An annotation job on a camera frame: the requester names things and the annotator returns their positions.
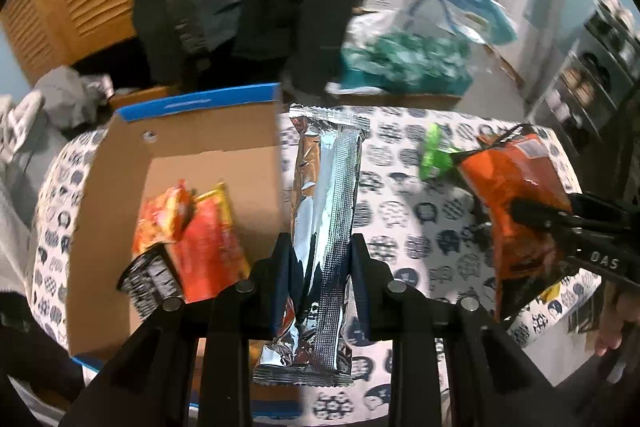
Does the green snack packet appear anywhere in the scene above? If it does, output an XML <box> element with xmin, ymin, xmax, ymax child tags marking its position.
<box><xmin>419</xmin><ymin>123</ymin><xmax>463</xmax><ymax>182</ymax></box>

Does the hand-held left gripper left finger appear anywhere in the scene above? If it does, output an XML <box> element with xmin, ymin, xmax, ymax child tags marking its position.
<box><xmin>60</xmin><ymin>232</ymin><xmax>292</xmax><ymax>427</ymax></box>

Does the black snack packet white label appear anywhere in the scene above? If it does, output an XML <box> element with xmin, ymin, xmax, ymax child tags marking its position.
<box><xmin>116</xmin><ymin>244</ymin><xmax>183</xmax><ymax>315</ymax></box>

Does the light grey fleece garment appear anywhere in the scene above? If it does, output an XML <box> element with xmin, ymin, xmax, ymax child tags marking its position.
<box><xmin>0</xmin><ymin>91</ymin><xmax>48</xmax><ymax>290</ymax></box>

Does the group of shoes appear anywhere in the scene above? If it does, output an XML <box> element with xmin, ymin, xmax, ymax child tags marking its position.
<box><xmin>555</xmin><ymin>0</ymin><xmax>640</xmax><ymax>118</ymax></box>

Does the cat printed tablecloth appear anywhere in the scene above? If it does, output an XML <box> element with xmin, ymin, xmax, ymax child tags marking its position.
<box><xmin>30</xmin><ymin>104</ymin><xmax>603</xmax><ymax>423</ymax></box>

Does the metal shoe rack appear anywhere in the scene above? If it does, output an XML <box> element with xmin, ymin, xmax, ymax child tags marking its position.
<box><xmin>529</xmin><ymin>0</ymin><xmax>640</xmax><ymax>145</ymax></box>

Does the cardboard box blue rim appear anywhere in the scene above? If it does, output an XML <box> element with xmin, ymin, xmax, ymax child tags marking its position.
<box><xmin>65</xmin><ymin>82</ymin><xmax>307</xmax><ymax>422</ymax></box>

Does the red snack packet yellow edge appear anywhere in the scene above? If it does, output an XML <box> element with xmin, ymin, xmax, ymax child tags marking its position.
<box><xmin>172</xmin><ymin>183</ymin><xmax>252</xmax><ymax>305</ymax></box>

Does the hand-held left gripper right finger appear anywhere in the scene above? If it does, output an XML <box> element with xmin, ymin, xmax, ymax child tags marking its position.
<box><xmin>349</xmin><ymin>234</ymin><xmax>568</xmax><ymax>427</ymax></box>

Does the orange striped snack packet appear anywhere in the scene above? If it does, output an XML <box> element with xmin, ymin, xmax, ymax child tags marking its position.
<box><xmin>131</xmin><ymin>179</ymin><xmax>197</xmax><ymax>256</ymax></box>

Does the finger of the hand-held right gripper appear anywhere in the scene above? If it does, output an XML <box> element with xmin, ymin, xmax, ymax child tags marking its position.
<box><xmin>509</xmin><ymin>198</ymin><xmax>585</xmax><ymax>234</ymax></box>

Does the blue plastic bag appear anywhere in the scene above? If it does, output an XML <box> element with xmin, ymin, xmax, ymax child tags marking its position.
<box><xmin>414</xmin><ymin>0</ymin><xmax>519</xmax><ymax>46</ymax></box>

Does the silver foil snack packet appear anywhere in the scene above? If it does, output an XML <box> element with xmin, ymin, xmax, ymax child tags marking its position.
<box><xmin>251</xmin><ymin>103</ymin><xmax>372</xmax><ymax>389</ymax></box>

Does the grey jacket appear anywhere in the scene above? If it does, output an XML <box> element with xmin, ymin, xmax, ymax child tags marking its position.
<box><xmin>34</xmin><ymin>66</ymin><xmax>115</xmax><ymax>128</ymax></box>

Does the person's right hand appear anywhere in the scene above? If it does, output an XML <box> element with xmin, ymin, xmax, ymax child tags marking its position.
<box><xmin>595</xmin><ymin>292</ymin><xmax>640</xmax><ymax>358</ymax></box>

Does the white bag of teal bags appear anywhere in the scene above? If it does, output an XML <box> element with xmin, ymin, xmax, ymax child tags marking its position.
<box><xmin>326</xmin><ymin>9</ymin><xmax>475</xmax><ymax>96</ymax></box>

